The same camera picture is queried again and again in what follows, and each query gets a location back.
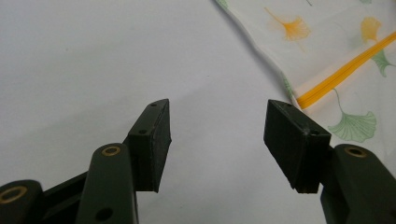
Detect white leaf-print pillowcase with orange zipper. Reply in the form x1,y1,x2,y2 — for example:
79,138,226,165
214,0,396,176

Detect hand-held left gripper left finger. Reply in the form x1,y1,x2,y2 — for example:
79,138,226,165
126,98,173,193

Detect white table sheet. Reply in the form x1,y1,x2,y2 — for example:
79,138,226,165
0,0,396,224

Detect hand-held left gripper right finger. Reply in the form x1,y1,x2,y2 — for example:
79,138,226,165
262,99,332,194

